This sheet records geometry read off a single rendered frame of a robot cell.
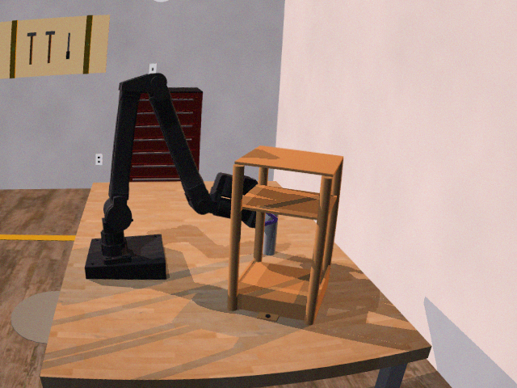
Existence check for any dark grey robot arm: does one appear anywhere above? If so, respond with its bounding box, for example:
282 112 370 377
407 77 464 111
100 73 233 265

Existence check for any small orange wooden shelving unit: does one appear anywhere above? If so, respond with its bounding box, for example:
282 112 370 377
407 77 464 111
227 145 343 325

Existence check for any grey bottle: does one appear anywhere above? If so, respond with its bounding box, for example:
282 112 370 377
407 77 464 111
263 214 278 255

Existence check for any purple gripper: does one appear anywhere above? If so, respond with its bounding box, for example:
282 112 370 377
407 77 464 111
242 211 278 228

